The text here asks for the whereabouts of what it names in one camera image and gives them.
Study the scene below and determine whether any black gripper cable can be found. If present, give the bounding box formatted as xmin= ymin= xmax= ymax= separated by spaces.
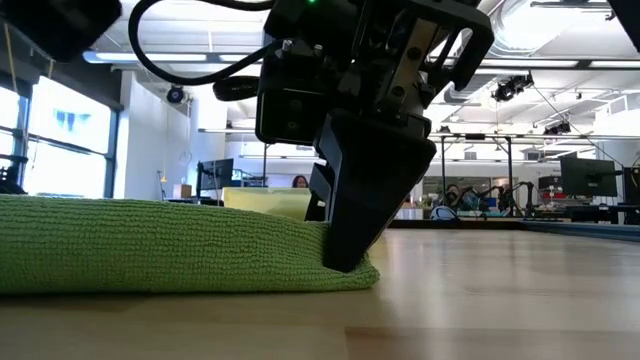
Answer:
xmin=127 ymin=0 xmax=277 ymax=103

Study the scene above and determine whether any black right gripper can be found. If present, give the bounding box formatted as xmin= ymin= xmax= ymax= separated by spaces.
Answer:
xmin=259 ymin=0 xmax=496 ymax=274

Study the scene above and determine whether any black background station frame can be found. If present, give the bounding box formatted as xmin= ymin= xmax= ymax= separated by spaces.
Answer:
xmin=262 ymin=142 xmax=326 ymax=189
xmin=438 ymin=132 xmax=514 ymax=217

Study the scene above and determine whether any small black monitor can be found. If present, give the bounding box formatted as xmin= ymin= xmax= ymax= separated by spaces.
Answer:
xmin=197 ymin=158 xmax=235 ymax=201

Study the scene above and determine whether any ceiling light fixture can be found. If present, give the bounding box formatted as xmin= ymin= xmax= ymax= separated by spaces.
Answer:
xmin=82 ymin=49 xmax=209 ymax=65

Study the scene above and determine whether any dark green microfiber towel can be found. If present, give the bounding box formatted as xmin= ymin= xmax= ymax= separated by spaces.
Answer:
xmin=0 ymin=194 xmax=381 ymax=295

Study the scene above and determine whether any large black monitor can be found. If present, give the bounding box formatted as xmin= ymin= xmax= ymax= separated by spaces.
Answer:
xmin=559 ymin=157 xmax=619 ymax=198

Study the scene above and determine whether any large window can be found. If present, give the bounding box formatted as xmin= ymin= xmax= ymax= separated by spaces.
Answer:
xmin=0 ymin=74 xmax=121 ymax=200

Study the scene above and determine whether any black metal table frame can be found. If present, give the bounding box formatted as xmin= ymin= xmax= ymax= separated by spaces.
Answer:
xmin=388 ymin=218 xmax=640 ymax=244

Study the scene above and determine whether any yellow translucent plastic basket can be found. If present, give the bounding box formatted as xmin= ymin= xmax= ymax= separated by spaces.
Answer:
xmin=223 ymin=187 xmax=314 ymax=222

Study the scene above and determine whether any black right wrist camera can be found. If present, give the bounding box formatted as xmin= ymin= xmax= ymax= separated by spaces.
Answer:
xmin=255 ymin=87 xmax=332 ymax=146

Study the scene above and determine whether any black ceiling equipment cluster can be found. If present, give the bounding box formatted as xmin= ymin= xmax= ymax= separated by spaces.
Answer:
xmin=492 ymin=72 xmax=535 ymax=103

